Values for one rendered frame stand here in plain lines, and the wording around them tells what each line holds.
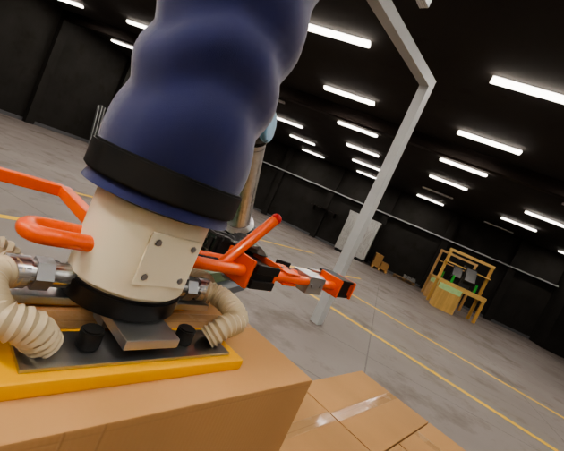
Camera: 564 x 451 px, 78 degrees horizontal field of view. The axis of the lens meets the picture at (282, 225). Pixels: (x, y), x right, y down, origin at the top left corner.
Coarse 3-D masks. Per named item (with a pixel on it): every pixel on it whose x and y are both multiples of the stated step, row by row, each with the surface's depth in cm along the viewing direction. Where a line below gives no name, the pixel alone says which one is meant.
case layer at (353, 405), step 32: (320, 384) 157; (352, 384) 171; (320, 416) 132; (352, 416) 142; (384, 416) 153; (416, 416) 167; (288, 448) 107; (320, 448) 113; (352, 448) 121; (384, 448) 129; (416, 448) 139; (448, 448) 150
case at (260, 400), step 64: (64, 320) 50; (192, 320) 68; (128, 384) 43; (192, 384) 49; (256, 384) 56; (0, 448) 30; (64, 448) 34; (128, 448) 40; (192, 448) 48; (256, 448) 60
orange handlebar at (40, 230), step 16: (0, 176) 59; (16, 176) 60; (32, 176) 63; (48, 192) 65; (64, 192) 64; (80, 208) 58; (16, 224) 41; (32, 224) 41; (48, 224) 45; (64, 224) 46; (32, 240) 41; (48, 240) 42; (64, 240) 43; (80, 240) 44; (224, 272) 64; (240, 272) 66; (288, 272) 78
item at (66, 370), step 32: (0, 352) 37; (64, 352) 40; (96, 352) 43; (128, 352) 45; (160, 352) 48; (192, 352) 52; (224, 352) 56; (0, 384) 33; (32, 384) 35; (64, 384) 37; (96, 384) 40
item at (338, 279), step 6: (324, 270) 97; (324, 276) 97; (330, 276) 96; (336, 276) 97; (342, 276) 102; (336, 282) 94; (342, 282) 93; (348, 282) 97; (324, 288) 96; (336, 288) 94; (342, 288) 97; (348, 288) 99; (354, 288) 99; (330, 294) 94; (336, 294) 93; (342, 294) 98; (348, 294) 99
